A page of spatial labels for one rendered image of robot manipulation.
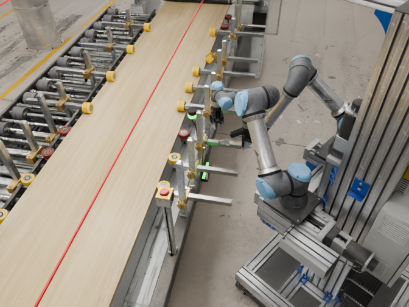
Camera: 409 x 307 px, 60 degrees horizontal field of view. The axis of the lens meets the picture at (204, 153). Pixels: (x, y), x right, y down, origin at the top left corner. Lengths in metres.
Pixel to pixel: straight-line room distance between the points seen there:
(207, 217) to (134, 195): 1.11
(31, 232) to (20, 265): 0.19
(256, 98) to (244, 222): 1.59
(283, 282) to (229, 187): 1.09
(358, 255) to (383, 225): 0.19
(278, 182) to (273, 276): 1.05
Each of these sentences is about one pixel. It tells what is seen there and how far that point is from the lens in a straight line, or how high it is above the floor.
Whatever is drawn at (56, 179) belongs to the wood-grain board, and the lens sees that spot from 2.36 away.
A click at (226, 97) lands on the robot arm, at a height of 1.32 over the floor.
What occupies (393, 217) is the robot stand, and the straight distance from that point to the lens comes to 1.78.
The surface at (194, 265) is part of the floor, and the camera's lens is 2.87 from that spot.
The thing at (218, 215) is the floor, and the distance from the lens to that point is 3.12.
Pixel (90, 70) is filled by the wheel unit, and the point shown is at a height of 0.97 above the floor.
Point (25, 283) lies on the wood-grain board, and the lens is 2.00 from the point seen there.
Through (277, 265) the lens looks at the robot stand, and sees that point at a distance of 2.66.
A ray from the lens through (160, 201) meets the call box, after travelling 1.70.
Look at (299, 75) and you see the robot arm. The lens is 1.95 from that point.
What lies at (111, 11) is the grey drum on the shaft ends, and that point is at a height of 0.84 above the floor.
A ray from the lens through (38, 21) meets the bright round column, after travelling 5.84.
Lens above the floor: 2.51
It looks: 44 degrees down
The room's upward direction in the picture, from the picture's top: 1 degrees counter-clockwise
